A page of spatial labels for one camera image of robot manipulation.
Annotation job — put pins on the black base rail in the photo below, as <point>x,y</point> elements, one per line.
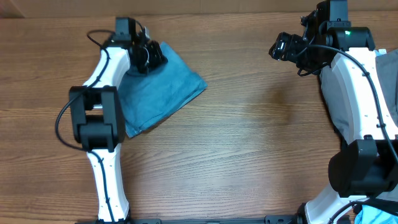
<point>211,221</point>

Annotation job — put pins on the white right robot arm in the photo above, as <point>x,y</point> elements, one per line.
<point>328,206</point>

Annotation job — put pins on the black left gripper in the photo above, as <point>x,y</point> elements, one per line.
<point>158,56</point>

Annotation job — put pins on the light blue denim jeans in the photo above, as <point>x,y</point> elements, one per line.
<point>148,99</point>

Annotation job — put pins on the grey trousers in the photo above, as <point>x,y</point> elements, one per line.
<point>365,165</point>

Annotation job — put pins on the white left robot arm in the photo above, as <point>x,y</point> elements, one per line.
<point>98,120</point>

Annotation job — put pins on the light blue garment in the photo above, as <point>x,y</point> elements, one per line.
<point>387,73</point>

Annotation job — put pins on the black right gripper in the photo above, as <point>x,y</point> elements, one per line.
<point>293,42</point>

